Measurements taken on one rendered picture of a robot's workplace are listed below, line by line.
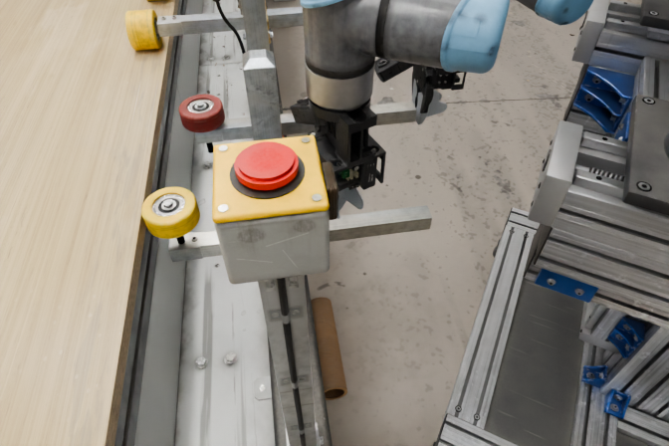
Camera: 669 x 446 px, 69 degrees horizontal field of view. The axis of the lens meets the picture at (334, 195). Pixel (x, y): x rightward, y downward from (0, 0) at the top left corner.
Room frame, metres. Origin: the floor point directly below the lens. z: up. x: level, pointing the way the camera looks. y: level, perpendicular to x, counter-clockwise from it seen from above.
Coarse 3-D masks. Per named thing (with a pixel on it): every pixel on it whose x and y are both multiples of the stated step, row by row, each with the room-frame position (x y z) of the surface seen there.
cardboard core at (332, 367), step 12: (312, 300) 0.87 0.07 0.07; (324, 300) 0.87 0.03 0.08; (324, 312) 0.82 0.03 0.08; (324, 324) 0.78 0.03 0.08; (324, 336) 0.74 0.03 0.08; (336, 336) 0.75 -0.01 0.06; (324, 348) 0.70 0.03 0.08; (336, 348) 0.70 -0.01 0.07; (324, 360) 0.66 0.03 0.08; (336, 360) 0.66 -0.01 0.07; (324, 372) 0.63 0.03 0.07; (336, 372) 0.63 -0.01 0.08; (324, 384) 0.59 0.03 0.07; (336, 384) 0.59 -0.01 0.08; (336, 396) 0.58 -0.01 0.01
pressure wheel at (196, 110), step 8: (192, 96) 0.79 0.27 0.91; (200, 96) 0.79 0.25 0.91; (208, 96) 0.79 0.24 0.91; (184, 104) 0.76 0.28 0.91; (192, 104) 0.76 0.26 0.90; (200, 104) 0.75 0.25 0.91; (208, 104) 0.76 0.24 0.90; (216, 104) 0.76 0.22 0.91; (184, 112) 0.73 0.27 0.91; (192, 112) 0.73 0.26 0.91; (200, 112) 0.73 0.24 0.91; (208, 112) 0.73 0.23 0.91; (216, 112) 0.73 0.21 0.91; (184, 120) 0.72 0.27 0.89; (192, 120) 0.72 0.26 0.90; (200, 120) 0.72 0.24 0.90; (208, 120) 0.72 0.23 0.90; (216, 120) 0.73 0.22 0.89; (192, 128) 0.72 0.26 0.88; (200, 128) 0.71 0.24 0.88; (208, 128) 0.72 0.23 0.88; (208, 144) 0.75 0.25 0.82
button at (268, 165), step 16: (256, 144) 0.24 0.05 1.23; (272, 144) 0.24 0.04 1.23; (240, 160) 0.23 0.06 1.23; (256, 160) 0.23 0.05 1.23; (272, 160) 0.23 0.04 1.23; (288, 160) 0.23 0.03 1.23; (240, 176) 0.22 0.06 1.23; (256, 176) 0.21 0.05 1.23; (272, 176) 0.21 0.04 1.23; (288, 176) 0.22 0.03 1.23
